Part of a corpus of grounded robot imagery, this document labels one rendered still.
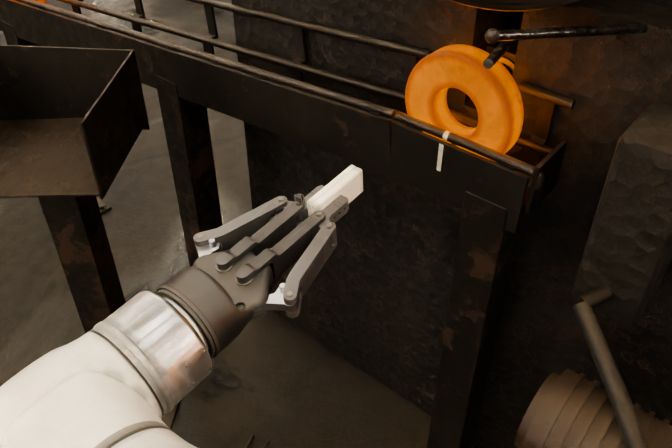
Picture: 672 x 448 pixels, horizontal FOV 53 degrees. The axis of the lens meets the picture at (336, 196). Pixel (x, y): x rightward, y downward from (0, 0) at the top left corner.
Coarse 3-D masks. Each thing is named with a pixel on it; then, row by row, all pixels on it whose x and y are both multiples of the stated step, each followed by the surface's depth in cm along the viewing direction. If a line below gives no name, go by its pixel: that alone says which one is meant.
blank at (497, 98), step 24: (456, 48) 80; (432, 72) 82; (456, 72) 80; (480, 72) 77; (504, 72) 78; (408, 96) 87; (432, 96) 84; (480, 96) 79; (504, 96) 77; (432, 120) 86; (456, 120) 87; (480, 120) 81; (504, 120) 78; (504, 144) 80
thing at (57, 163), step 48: (0, 48) 101; (48, 48) 100; (96, 48) 100; (0, 96) 106; (48, 96) 106; (96, 96) 105; (0, 144) 103; (48, 144) 102; (96, 144) 88; (0, 192) 93; (48, 192) 92; (96, 192) 91; (96, 240) 109; (96, 288) 113
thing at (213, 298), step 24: (216, 264) 60; (240, 264) 60; (168, 288) 55; (192, 288) 55; (216, 288) 56; (240, 288) 58; (264, 288) 58; (192, 312) 54; (216, 312) 55; (240, 312) 56; (264, 312) 58; (216, 336) 55
